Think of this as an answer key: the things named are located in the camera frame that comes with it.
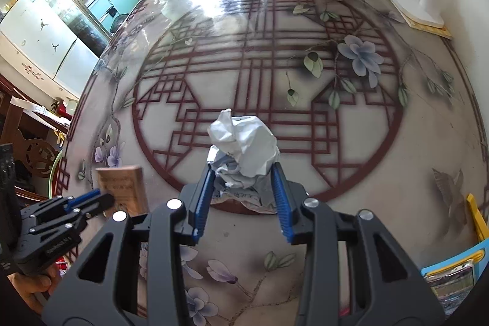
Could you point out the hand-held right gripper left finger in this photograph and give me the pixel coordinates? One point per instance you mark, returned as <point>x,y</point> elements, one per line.
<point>202,200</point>

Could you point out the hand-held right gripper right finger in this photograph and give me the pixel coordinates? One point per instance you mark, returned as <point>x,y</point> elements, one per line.
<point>282,200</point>

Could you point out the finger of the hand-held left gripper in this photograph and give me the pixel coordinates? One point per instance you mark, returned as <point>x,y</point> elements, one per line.
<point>99,203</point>
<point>86,196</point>

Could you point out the tan cardboard box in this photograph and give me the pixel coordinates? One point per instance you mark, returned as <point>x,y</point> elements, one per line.
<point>124,184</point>

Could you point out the red basin green rim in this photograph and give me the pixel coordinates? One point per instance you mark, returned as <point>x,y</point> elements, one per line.
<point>53,167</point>

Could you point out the white paper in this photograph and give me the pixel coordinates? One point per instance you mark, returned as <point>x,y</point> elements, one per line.
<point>244,146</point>

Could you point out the green trash bin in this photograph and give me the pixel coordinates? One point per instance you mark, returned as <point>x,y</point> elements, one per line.
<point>119,24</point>

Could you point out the person's left hand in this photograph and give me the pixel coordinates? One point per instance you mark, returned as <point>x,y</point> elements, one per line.
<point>34,289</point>

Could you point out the carved wooden chair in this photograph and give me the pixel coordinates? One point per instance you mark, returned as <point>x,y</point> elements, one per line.
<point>36,154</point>

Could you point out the white long package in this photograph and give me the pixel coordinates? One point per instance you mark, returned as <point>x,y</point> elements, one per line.
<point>34,107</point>

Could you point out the white refrigerator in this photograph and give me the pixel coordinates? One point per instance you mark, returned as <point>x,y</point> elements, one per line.
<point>42,39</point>

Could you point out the yellow plastic piece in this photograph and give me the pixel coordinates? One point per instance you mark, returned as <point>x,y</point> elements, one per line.
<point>477,219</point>

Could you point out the wooden lamp mat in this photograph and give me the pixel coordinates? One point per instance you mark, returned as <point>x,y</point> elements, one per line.
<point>431,31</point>

